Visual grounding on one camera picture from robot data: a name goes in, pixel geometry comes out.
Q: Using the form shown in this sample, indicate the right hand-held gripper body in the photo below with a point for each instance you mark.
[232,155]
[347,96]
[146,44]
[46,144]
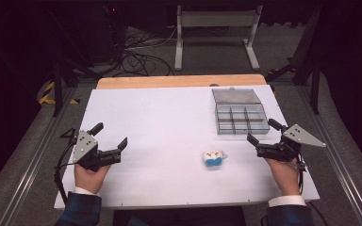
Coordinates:
[290,142]

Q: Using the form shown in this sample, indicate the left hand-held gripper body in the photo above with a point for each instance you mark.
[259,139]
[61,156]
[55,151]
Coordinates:
[85,147]

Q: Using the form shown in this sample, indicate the clear plastic compartment box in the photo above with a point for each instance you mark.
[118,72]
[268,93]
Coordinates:
[240,110]

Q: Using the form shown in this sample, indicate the small white and blue plush toy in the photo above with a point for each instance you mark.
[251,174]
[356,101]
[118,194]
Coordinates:
[214,157]

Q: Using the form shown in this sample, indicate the person's left hand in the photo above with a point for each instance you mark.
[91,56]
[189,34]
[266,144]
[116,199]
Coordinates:
[90,178]

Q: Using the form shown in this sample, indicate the person's right hand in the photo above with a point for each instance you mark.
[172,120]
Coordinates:
[283,177]

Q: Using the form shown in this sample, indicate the white board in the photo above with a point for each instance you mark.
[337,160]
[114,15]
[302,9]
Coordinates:
[163,132]

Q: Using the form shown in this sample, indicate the yellow and black floor tape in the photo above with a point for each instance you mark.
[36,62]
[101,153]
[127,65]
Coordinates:
[52,94]

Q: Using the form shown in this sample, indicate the black tripod stand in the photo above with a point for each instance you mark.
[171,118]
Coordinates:
[66,67]

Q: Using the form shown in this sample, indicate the black metal stand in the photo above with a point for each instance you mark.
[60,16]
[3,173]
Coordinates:
[304,59]

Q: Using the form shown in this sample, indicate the wooden table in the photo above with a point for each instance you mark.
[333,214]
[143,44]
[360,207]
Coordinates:
[182,81]

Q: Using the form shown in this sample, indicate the metal floor rail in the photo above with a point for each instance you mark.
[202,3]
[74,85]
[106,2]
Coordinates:
[28,163]
[336,157]

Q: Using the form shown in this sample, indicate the white metal table frame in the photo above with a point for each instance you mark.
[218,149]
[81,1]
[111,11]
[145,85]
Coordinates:
[217,34]

